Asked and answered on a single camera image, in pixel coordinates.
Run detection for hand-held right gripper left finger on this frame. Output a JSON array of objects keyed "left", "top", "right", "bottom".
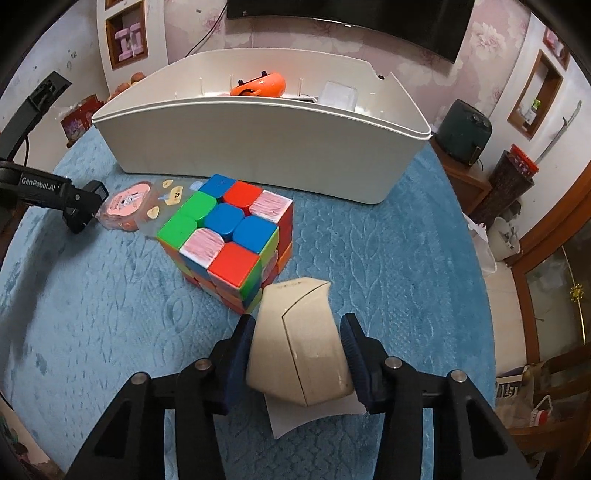
[{"left": 67, "top": 315, "right": 257, "bottom": 480}]

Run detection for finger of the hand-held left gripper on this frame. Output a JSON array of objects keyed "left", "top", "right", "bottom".
[
  {"left": 0, "top": 71, "right": 73, "bottom": 160},
  {"left": 60, "top": 180, "right": 110, "bottom": 234}
]

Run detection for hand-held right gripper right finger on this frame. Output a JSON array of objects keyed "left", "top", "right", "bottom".
[{"left": 341, "top": 314, "right": 539, "bottom": 480}]

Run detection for pink correction tape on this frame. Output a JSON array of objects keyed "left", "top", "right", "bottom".
[{"left": 99, "top": 182, "right": 153, "bottom": 232}]

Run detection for beige box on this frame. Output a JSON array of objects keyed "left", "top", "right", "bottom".
[{"left": 246, "top": 278, "right": 356, "bottom": 408}]

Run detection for white plastic storage bin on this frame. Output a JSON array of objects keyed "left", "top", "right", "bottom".
[{"left": 91, "top": 46, "right": 432, "bottom": 206}]

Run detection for orange round toy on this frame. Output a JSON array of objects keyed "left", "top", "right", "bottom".
[{"left": 231, "top": 70, "right": 286, "bottom": 99}]

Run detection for clear plastic box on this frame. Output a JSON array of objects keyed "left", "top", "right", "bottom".
[{"left": 320, "top": 82, "right": 358, "bottom": 112}]

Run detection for red printed box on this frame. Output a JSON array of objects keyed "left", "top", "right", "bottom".
[{"left": 61, "top": 95, "right": 103, "bottom": 143}]

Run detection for white paper card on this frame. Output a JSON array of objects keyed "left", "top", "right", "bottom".
[{"left": 265, "top": 392, "right": 365, "bottom": 440}]

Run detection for peach fruit ornament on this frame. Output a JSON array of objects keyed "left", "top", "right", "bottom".
[{"left": 107, "top": 70, "right": 148, "bottom": 103}]

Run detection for blue textured tablecloth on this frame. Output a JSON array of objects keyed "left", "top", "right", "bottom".
[{"left": 0, "top": 127, "right": 497, "bottom": 480}]

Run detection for clear sticker sheet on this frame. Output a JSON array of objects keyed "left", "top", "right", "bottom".
[{"left": 141, "top": 178, "right": 204, "bottom": 238}]

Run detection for colourful puzzle cube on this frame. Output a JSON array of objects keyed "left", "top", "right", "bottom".
[{"left": 157, "top": 174, "right": 295, "bottom": 315}]

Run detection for printed cardboard box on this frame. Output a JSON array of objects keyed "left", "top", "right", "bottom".
[{"left": 496, "top": 364, "right": 532, "bottom": 402}]

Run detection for white plastic bag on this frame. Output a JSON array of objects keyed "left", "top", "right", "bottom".
[{"left": 464, "top": 215, "right": 497, "bottom": 278}]

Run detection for white waste bin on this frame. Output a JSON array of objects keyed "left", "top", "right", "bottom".
[{"left": 488, "top": 216, "right": 522, "bottom": 264}]

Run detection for red and white bag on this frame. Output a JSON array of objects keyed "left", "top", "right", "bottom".
[{"left": 531, "top": 394, "right": 555, "bottom": 428}]

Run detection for wooden television cabinet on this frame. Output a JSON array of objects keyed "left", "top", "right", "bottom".
[{"left": 431, "top": 138, "right": 492, "bottom": 215}]

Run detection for wooden chair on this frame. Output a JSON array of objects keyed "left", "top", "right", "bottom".
[{"left": 494, "top": 351, "right": 591, "bottom": 480}]

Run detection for dark patterned stand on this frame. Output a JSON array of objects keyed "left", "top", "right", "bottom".
[{"left": 471, "top": 150, "right": 536, "bottom": 227}]

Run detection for wooden framed glass door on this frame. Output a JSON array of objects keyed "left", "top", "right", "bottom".
[{"left": 510, "top": 161, "right": 591, "bottom": 365}]

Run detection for dark green air fryer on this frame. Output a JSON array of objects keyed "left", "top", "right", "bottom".
[{"left": 436, "top": 99, "right": 492, "bottom": 167}]

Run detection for red lidded jar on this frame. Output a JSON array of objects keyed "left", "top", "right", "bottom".
[{"left": 508, "top": 144, "right": 540, "bottom": 175}]

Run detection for sheathed sword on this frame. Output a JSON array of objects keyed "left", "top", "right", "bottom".
[{"left": 536, "top": 102, "right": 580, "bottom": 164}]

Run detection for black flat television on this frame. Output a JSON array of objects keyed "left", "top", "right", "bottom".
[{"left": 226, "top": 0, "right": 476, "bottom": 63}]

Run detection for white wall shelf niches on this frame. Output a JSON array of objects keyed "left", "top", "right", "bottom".
[{"left": 95, "top": 0, "right": 169, "bottom": 97}]

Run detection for black cable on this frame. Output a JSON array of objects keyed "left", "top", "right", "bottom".
[{"left": 187, "top": 21, "right": 227, "bottom": 54}]

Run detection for wooden framed wall niches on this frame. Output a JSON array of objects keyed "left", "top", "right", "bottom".
[{"left": 507, "top": 25, "right": 573, "bottom": 139}]

